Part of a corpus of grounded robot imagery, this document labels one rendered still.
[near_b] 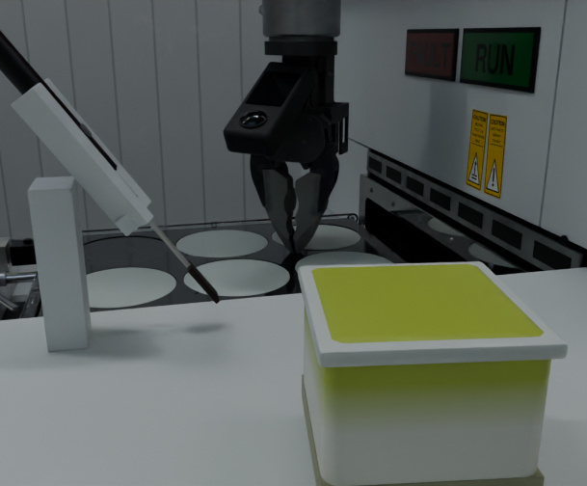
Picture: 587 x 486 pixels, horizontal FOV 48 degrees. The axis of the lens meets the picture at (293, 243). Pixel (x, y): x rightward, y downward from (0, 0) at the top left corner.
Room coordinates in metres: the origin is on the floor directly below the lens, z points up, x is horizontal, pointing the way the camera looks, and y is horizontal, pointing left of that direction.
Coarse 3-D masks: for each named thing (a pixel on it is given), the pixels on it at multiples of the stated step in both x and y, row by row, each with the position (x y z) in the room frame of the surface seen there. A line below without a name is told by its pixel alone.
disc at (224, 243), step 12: (180, 240) 0.70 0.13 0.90; (192, 240) 0.70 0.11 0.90; (204, 240) 0.70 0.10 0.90; (216, 240) 0.70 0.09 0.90; (228, 240) 0.70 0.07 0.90; (240, 240) 0.70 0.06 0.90; (252, 240) 0.70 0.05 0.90; (264, 240) 0.70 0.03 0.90; (192, 252) 0.66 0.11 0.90; (204, 252) 0.66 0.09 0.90; (216, 252) 0.66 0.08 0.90; (228, 252) 0.66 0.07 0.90; (240, 252) 0.66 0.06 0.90; (252, 252) 0.66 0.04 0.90
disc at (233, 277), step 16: (208, 272) 0.59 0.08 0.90; (224, 272) 0.59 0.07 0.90; (240, 272) 0.59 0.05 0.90; (256, 272) 0.59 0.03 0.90; (272, 272) 0.59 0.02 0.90; (192, 288) 0.55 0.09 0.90; (224, 288) 0.55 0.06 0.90; (240, 288) 0.55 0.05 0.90; (256, 288) 0.55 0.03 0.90; (272, 288) 0.55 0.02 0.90
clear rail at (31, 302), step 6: (36, 276) 0.58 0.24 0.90; (36, 282) 0.56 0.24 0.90; (30, 294) 0.53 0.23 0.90; (36, 294) 0.53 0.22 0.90; (30, 300) 0.52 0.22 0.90; (36, 300) 0.52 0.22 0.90; (24, 306) 0.51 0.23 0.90; (30, 306) 0.50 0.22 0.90; (36, 306) 0.51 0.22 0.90; (24, 312) 0.49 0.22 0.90; (30, 312) 0.49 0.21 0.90; (36, 312) 0.50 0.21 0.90
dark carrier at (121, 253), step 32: (256, 224) 0.76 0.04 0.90; (320, 224) 0.76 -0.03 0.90; (352, 224) 0.76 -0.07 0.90; (96, 256) 0.64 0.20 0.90; (128, 256) 0.64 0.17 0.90; (160, 256) 0.64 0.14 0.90; (192, 256) 0.64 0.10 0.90; (256, 256) 0.64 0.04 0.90; (288, 256) 0.64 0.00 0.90; (384, 256) 0.64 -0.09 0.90; (288, 288) 0.55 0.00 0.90
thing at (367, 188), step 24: (360, 192) 0.85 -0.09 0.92; (384, 192) 0.77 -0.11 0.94; (360, 216) 0.85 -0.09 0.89; (408, 216) 0.70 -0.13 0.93; (432, 216) 0.64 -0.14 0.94; (384, 240) 0.78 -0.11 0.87; (432, 240) 0.64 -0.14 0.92; (456, 240) 0.59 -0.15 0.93; (480, 240) 0.56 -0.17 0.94; (504, 264) 0.51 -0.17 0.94; (528, 264) 0.50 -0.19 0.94
